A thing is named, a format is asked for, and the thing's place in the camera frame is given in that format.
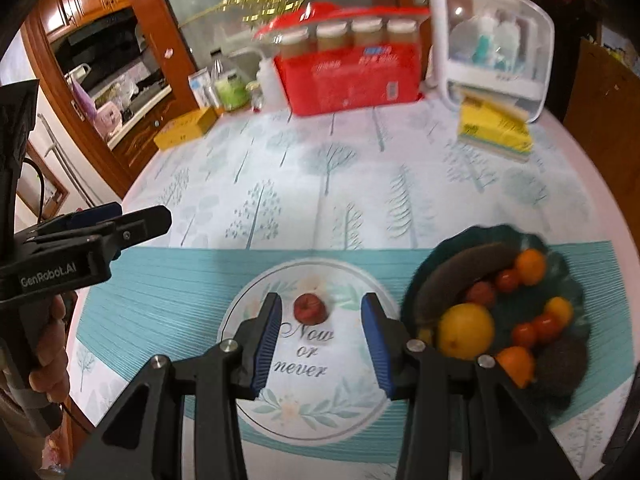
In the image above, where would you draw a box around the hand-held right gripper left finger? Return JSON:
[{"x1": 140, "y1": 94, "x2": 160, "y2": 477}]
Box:
[{"x1": 65, "y1": 292, "x2": 283, "y2": 480}]

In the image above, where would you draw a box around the black cable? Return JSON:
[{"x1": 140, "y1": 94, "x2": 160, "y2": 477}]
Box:
[{"x1": 22, "y1": 159, "x2": 57, "y2": 221}]

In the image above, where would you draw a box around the clear bottle with green label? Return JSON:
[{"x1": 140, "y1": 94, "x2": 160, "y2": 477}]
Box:
[{"x1": 209, "y1": 49, "x2": 250, "y2": 112}]

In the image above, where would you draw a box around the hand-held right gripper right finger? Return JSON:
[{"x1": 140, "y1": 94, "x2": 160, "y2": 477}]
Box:
[{"x1": 361, "y1": 293, "x2": 576, "y2": 480}]

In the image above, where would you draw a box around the dark green wavy plate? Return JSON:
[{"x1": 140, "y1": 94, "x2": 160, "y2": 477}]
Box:
[{"x1": 400, "y1": 224, "x2": 593, "y2": 428}]

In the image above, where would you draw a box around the large yellow citrus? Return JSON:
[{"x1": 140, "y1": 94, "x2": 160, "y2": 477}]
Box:
[{"x1": 437, "y1": 303, "x2": 496, "y2": 360}]

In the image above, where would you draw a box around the red tomato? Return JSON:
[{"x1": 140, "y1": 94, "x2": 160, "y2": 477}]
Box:
[
  {"x1": 511, "y1": 322, "x2": 537, "y2": 349},
  {"x1": 531, "y1": 312, "x2": 562, "y2": 345},
  {"x1": 495, "y1": 269, "x2": 522, "y2": 294}
]

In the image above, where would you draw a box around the purple bag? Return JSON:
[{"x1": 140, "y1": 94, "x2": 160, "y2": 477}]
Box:
[{"x1": 65, "y1": 64, "x2": 97, "y2": 122}]

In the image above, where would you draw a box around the jar with beige lid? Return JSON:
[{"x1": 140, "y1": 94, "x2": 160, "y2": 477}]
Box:
[
  {"x1": 277, "y1": 27, "x2": 311, "y2": 58},
  {"x1": 386, "y1": 17, "x2": 420, "y2": 43},
  {"x1": 351, "y1": 18, "x2": 385, "y2": 46},
  {"x1": 315, "y1": 21, "x2": 351, "y2": 53}
]

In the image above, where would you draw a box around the person's left hand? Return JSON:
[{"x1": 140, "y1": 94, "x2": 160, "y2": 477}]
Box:
[{"x1": 28, "y1": 290, "x2": 78, "y2": 396}]

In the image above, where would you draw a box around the yellow tissue box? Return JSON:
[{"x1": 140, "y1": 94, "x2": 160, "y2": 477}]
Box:
[{"x1": 457, "y1": 95, "x2": 533, "y2": 163}]

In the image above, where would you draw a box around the red tissue package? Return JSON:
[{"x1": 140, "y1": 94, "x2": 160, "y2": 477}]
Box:
[{"x1": 272, "y1": 42, "x2": 423, "y2": 117}]

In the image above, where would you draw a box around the black range hood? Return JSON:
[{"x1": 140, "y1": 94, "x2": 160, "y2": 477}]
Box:
[{"x1": 52, "y1": 7, "x2": 146, "y2": 68}]

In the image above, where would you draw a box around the small wrinkled red apple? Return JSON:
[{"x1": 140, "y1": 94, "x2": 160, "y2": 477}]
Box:
[{"x1": 466, "y1": 280, "x2": 497, "y2": 307}]

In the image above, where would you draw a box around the white squeeze bottle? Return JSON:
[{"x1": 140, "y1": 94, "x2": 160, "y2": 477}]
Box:
[{"x1": 257, "y1": 52, "x2": 286, "y2": 111}]

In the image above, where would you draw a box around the flat yellow box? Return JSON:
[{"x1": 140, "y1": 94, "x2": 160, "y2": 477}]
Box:
[{"x1": 153, "y1": 107, "x2": 218, "y2": 151}]

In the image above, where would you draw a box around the dark overripe banana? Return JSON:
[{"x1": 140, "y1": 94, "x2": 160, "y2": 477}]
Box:
[{"x1": 416, "y1": 242, "x2": 517, "y2": 343}]

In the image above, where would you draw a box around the wooden kitchen door frame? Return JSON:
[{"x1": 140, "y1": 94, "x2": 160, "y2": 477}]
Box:
[{"x1": 22, "y1": 0, "x2": 201, "y2": 201}]

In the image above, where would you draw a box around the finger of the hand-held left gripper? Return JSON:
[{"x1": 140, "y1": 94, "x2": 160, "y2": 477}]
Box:
[
  {"x1": 35, "y1": 202, "x2": 124, "y2": 233},
  {"x1": 114, "y1": 204, "x2": 173, "y2": 257}
]

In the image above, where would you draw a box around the orange with dark slit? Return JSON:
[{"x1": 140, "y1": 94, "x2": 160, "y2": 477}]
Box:
[{"x1": 516, "y1": 249, "x2": 547, "y2": 285}]

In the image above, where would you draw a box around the large orange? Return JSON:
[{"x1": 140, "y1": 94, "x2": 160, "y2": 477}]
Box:
[{"x1": 495, "y1": 346, "x2": 537, "y2": 389}]

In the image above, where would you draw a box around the small white blue box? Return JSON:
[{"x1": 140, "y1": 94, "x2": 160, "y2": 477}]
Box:
[{"x1": 188, "y1": 69, "x2": 213, "y2": 110}]

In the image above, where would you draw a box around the white storage container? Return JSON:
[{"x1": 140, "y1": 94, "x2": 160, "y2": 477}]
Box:
[{"x1": 429, "y1": 0, "x2": 556, "y2": 125}]

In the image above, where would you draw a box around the brown wooden panel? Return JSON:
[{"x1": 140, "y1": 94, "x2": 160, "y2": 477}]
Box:
[{"x1": 562, "y1": 37, "x2": 640, "y2": 201}]

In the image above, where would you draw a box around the small yellow citrus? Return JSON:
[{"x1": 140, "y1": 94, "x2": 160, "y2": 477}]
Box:
[{"x1": 544, "y1": 296, "x2": 574, "y2": 328}]

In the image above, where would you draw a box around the pink container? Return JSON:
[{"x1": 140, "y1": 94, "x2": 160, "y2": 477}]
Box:
[{"x1": 94, "y1": 101, "x2": 124, "y2": 135}]

